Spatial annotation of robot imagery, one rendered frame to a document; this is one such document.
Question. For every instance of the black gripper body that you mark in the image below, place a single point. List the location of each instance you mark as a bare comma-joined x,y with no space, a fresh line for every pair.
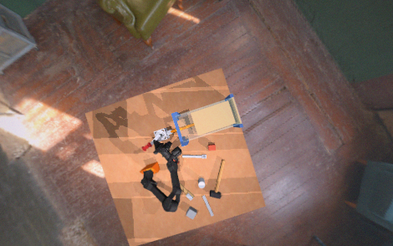
161,151

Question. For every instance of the black-headed hammer with wooden handle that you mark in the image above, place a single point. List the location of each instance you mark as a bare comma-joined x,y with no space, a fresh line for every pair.
216,193

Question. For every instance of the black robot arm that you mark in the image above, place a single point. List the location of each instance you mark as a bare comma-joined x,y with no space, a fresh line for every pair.
148,183

